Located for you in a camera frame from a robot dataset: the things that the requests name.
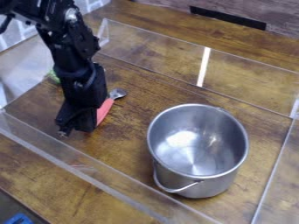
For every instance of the blue object at corner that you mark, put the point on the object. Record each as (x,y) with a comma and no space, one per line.
(19,219)

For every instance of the pink handled metal spoon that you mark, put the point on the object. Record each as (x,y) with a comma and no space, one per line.
(115,94)

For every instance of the clear acrylic corner bracket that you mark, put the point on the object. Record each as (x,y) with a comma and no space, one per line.
(103,33)

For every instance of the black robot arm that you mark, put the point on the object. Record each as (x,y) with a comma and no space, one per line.
(73,43)

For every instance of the stainless steel pot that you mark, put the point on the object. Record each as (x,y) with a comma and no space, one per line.
(199,145)

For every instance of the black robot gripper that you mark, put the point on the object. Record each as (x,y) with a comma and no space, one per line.
(85,89)

